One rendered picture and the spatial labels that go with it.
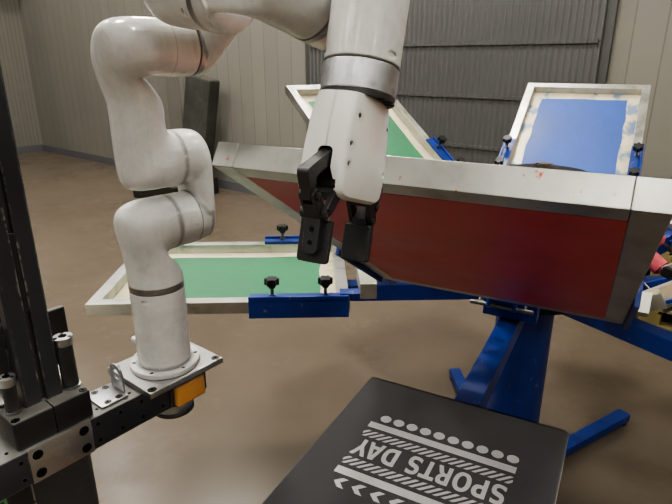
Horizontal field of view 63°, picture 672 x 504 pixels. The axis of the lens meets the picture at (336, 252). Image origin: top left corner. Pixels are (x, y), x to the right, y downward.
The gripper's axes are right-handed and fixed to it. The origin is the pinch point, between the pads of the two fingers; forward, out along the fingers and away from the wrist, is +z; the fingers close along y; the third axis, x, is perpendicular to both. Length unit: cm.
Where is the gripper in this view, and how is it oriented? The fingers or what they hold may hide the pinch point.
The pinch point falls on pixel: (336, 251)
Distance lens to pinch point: 54.8
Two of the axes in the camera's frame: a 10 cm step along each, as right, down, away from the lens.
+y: -4.5, 0.0, -8.9
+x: 8.8, 1.5, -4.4
